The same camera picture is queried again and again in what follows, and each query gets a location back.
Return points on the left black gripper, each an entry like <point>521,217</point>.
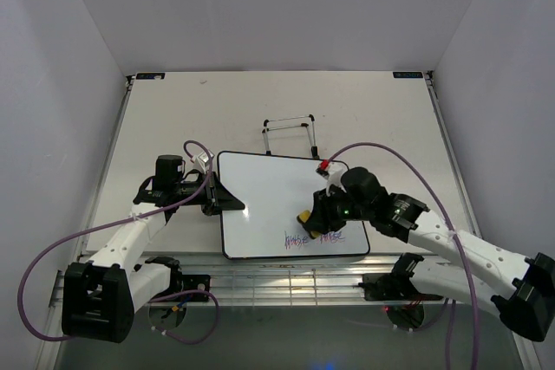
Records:
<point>218,198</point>

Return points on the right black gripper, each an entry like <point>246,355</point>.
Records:
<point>323,217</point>

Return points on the yellow bone-shaped eraser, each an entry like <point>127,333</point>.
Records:
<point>302,219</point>

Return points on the white whiteboard black frame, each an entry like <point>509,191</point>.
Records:
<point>274,191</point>

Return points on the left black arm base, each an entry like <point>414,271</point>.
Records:
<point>185,288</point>

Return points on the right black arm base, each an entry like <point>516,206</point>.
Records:
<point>393,287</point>

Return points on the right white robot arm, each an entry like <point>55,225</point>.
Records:
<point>518,289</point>

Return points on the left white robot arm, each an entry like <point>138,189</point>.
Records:
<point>102,295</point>

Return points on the left blue table label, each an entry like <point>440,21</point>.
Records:
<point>150,76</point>

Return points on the blue table label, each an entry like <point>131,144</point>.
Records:
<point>407,75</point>
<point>150,76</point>

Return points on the right blue table label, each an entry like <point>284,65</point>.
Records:
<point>407,75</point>

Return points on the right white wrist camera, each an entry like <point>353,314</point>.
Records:
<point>332,172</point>

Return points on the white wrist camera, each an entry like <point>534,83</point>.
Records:
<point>202,162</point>
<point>332,172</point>

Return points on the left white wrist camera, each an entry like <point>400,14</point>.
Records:
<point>202,162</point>

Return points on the metal wire board stand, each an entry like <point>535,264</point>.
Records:
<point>291,127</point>

